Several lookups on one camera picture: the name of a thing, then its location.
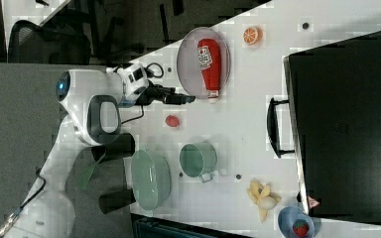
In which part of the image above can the dark storage bin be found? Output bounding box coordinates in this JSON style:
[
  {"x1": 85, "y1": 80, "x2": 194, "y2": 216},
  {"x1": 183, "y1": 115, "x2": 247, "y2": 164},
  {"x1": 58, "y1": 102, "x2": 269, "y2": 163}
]
[{"x1": 131, "y1": 214, "x2": 249, "y2": 238}]

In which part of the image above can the green metal mug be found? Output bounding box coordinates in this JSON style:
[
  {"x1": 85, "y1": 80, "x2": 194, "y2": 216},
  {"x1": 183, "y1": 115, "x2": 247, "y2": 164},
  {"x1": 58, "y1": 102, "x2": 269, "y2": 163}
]
[{"x1": 180, "y1": 142, "x2": 217, "y2": 183}]

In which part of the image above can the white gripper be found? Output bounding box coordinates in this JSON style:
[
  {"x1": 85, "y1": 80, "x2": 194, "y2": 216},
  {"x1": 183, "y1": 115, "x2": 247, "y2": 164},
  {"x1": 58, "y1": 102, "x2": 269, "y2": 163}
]
[{"x1": 114, "y1": 63, "x2": 195, "y2": 106}]

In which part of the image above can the red plush ketchup bottle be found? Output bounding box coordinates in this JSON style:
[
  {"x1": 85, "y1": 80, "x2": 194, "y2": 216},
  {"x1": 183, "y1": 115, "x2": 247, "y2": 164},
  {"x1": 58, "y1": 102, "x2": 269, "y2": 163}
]
[{"x1": 196, "y1": 39, "x2": 221, "y2": 101}]

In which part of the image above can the blue small bowl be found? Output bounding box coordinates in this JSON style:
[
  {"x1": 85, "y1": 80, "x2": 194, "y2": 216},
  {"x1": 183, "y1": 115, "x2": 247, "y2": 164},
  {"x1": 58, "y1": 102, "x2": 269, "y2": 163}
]
[{"x1": 278, "y1": 206, "x2": 315, "y2": 238}]

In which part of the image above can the red plush tomato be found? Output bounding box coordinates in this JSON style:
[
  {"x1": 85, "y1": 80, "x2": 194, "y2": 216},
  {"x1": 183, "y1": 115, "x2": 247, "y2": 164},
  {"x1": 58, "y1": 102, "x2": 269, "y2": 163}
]
[{"x1": 165, "y1": 115, "x2": 180, "y2": 128}]

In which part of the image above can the yellow plush banana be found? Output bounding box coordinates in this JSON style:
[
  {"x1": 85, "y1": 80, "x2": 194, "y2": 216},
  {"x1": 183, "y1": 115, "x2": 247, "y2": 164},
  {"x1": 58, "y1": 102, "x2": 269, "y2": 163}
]
[{"x1": 246, "y1": 179, "x2": 281, "y2": 223}]

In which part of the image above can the black toaster oven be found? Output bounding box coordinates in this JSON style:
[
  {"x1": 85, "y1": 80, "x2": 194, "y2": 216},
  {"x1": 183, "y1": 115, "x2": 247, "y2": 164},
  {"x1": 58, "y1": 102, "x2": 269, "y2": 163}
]
[{"x1": 284, "y1": 31, "x2": 381, "y2": 225}]

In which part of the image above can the orange slice toy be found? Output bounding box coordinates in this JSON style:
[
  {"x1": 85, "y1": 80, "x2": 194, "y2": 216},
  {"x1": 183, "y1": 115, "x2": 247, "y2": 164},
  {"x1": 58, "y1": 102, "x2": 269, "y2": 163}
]
[{"x1": 243, "y1": 27, "x2": 263, "y2": 46}]

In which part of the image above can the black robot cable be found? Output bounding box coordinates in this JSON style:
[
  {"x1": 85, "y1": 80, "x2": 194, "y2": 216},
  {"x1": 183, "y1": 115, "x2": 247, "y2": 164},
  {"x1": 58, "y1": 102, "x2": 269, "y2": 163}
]
[{"x1": 121, "y1": 61, "x2": 165, "y2": 125}]

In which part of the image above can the black office chair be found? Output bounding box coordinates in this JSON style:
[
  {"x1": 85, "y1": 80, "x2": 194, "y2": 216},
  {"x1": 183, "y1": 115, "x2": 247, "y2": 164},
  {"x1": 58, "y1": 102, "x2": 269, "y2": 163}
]
[{"x1": 7, "y1": 7, "x2": 124, "y2": 65}]

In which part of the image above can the grey round plate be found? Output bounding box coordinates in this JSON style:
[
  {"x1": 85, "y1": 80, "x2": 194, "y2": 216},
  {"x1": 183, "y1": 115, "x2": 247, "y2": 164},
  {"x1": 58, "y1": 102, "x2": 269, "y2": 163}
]
[{"x1": 177, "y1": 27, "x2": 230, "y2": 99}]

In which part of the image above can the green ribbed bowl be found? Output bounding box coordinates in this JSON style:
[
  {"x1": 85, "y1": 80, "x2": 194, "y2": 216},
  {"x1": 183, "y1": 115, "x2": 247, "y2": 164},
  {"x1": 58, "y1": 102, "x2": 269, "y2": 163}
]
[{"x1": 131, "y1": 150, "x2": 172, "y2": 211}]

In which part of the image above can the black oven handle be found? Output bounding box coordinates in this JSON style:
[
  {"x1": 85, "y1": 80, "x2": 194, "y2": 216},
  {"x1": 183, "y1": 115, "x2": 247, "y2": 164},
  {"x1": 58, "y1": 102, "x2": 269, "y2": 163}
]
[{"x1": 267, "y1": 98, "x2": 295, "y2": 158}]

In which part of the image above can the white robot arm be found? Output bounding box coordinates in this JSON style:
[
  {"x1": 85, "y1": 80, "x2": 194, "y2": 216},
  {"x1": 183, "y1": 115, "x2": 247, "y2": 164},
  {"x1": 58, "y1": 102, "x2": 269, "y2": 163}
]
[{"x1": 0, "y1": 63, "x2": 195, "y2": 238}]

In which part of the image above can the red plush strawberry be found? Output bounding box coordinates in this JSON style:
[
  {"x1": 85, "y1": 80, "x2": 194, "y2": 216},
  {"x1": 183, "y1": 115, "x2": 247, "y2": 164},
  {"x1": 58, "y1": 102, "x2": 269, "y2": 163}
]
[{"x1": 292, "y1": 219, "x2": 310, "y2": 238}]

